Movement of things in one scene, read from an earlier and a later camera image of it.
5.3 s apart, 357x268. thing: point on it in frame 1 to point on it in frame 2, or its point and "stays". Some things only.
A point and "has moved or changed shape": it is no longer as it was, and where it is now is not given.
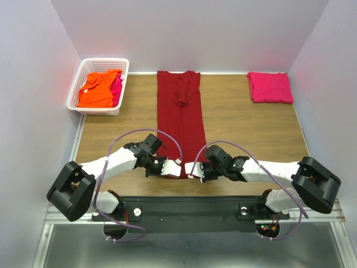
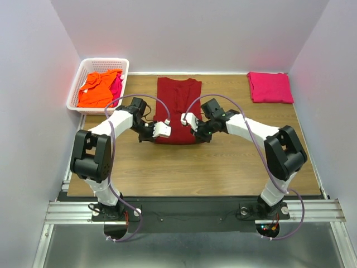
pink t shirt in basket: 115,90 stays
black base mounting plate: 193,214 stays
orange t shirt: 98,94 stays
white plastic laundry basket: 99,86 stays
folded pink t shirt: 270,87 stays
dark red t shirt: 181,130 has moved or changed shape
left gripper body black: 153,166 to 145,132
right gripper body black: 211,172 to 206,129
